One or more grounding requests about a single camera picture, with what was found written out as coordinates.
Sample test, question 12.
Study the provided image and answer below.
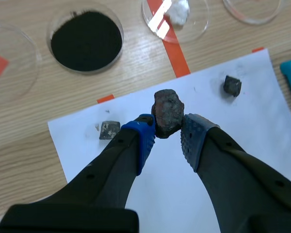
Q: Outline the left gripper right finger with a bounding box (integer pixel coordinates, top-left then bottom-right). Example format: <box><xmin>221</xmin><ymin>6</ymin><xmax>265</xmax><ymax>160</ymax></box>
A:
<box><xmin>180</xmin><ymin>113</ymin><xmax>291</xmax><ymax>233</ymax></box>

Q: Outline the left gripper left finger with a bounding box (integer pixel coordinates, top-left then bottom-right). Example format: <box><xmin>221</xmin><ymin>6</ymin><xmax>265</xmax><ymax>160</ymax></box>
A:
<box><xmin>0</xmin><ymin>113</ymin><xmax>157</xmax><ymax>233</ymax></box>

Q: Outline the large reddish dark stone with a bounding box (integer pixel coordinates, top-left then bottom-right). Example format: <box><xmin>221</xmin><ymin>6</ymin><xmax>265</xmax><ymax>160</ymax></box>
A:
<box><xmin>151</xmin><ymin>89</ymin><xmax>185</xmax><ymax>139</ymax></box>

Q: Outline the small dark stone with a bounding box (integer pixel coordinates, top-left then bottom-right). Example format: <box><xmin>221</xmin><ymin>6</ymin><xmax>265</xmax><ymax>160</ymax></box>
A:
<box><xmin>98</xmin><ymin>120</ymin><xmax>121</xmax><ymax>140</ymax></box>
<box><xmin>223</xmin><ymin>75</ymin><xmax>242</xmax><ymax>98</ymax></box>

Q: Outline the white sheet of paper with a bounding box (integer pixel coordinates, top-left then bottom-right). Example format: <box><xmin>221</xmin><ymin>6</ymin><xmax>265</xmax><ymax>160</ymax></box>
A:
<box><xmin>47</xmin><ymin>48</ymin><xmax>291</xmax><ymax>233</ymax></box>

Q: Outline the empty clear glass dish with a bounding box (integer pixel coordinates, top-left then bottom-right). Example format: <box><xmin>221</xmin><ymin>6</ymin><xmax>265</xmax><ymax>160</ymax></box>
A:
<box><xmin>222</xmin><ymin>0</ymin><xmax>289</xmax><ymax>26</ymax></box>
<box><xmin>0</xmin><ymin>20</ymin><xmax>39</xmax><ymax>104</ymax></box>

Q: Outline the glass dish with black powder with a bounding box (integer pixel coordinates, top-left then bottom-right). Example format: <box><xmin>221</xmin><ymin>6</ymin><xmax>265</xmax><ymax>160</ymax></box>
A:
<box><xmin>46</xmin><ymin>2</ymin><xmax>125</xmax><ymax>75</ymax></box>

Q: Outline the white lump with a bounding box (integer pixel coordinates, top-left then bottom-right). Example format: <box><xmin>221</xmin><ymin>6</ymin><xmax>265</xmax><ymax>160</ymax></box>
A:
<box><xmin>164</xmin><ymin>0</ymin><xmax>191</xmax><ymax>25</ymax></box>

